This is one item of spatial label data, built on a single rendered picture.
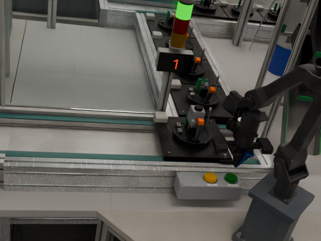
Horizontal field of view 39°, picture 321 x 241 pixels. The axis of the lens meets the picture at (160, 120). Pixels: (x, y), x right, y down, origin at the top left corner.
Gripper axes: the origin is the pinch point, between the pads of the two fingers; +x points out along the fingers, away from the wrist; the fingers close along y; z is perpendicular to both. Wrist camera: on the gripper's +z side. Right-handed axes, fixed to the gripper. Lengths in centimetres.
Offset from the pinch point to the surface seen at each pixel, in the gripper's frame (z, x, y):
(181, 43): 30.8, -23.0, 16.6
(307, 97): 13.2, -15.9, -24.3
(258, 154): 13.8, 8.9, -14.8
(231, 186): -3.3, 9.1, 0.6
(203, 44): 104, 9, -16
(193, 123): 18.3, 0.1, 10.3
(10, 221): -3, 25, 68
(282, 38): 99, -1, -55
